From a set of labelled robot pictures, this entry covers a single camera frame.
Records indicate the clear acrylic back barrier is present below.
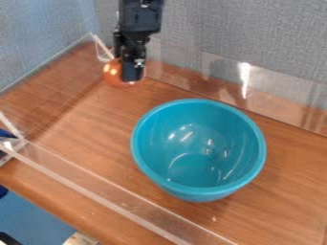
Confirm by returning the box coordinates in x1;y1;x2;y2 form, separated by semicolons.
147;37;327;137

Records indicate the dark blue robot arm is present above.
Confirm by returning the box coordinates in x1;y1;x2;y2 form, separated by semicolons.
112;0;164;82

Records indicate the blue plastic bowl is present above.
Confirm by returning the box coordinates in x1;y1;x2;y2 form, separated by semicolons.
131;99;267;203

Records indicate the clear acrylic corner bracket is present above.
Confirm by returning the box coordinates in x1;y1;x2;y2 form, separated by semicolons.
91;33;115;63

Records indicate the clear acrylic left barrier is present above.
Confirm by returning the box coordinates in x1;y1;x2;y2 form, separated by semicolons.
0;33;95;95

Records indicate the clear acrylic front barrier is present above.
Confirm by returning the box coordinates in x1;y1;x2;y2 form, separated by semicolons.
0;111;237;245

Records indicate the brown white toy mushroom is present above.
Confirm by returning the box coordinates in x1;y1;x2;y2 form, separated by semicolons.
103;58;135;88

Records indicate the clear acrylic barrier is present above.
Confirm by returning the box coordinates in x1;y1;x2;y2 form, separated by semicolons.
147;37;327;137
0;33;95;95
0;111;237;245

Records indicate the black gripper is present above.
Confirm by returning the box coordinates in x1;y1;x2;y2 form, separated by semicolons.
112;24;161;82

